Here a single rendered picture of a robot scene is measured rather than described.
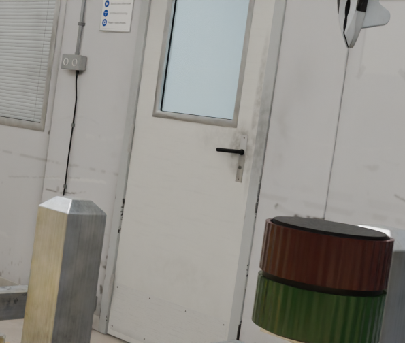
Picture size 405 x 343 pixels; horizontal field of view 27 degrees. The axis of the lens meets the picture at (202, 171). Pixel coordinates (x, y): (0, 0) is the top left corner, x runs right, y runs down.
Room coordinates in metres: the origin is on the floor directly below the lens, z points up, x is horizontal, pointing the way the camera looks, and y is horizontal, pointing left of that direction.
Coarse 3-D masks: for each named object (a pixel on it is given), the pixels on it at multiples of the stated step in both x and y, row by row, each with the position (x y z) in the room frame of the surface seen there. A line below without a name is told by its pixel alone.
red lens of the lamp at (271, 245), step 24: (264, 240) 0.39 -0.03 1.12; (288, 240) 0.37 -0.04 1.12; (312, 240) 0.37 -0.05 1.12; (336, 240) 0.37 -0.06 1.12; (360, 240) 0.37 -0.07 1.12; (264, 264) 0.39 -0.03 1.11; (288, 264) 0.37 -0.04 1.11; (312, 264) 0.37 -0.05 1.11; (336, 264) 0.37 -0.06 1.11; (360, 264) 0.37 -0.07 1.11; (384, 264) 0.38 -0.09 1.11; (336, 288) 0.37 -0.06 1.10; (360, 288) 0.37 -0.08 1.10; (384, 288) 0.38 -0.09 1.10
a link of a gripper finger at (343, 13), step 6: (342, 0) 1.25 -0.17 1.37; (348, 0) 1.23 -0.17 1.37; (342, 6) 1.24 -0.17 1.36; (348, 6) 1.23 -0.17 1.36; (342, 12) 1.24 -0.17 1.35; (348, 12) 1.23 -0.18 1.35; (342, 18) 1.24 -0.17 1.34; (342, 24) 1.23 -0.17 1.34; (342, 30) 1.23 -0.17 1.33; (342, 36) 1.23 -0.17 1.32
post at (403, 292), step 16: (368, 224) 0.43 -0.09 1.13; (400, 240) 0.42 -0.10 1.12; (400, 256) 0.41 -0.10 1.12; (400, 272) 0.41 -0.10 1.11; (400, 288) 0.41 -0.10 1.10; (400, 304) 0.42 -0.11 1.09; (384, 320) 0.41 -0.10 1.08; (400, 320) 0.42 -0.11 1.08; (384, 336) 0.41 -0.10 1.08; (400, 336) 0.42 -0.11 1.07
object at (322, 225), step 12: (276, 216) 0.41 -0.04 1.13; (288, 216) 0.41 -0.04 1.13; (300, 228) 0.37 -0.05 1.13; (312, 228) 0.37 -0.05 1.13; (324, 228) 0.38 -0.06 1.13; (336, 228) 0.39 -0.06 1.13; (348, 228) 0.40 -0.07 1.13; (360, 228) 0.41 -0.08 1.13; (384, 240) 0.38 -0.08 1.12; (276, 276) 0.38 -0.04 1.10; (300, 288) 0.37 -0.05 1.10; (312, 288) 0.37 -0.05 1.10; (324, 288) 0.37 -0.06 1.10; (276, 336) 0.39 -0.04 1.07
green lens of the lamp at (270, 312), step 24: (264, 288) 0.38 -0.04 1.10; (288, 288) 0.37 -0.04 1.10; (264, 312) 0.38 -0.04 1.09; (288, 312) 0.37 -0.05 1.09; (312, 312) 0.37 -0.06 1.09; (336, 312) 0.37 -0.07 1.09; (360, 312) 0.37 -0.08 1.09; (288, 336) 0.37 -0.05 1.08; (312, 336) 0.37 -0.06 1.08; (336, 336) 0.37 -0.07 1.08; (360, 336) 0.37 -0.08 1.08
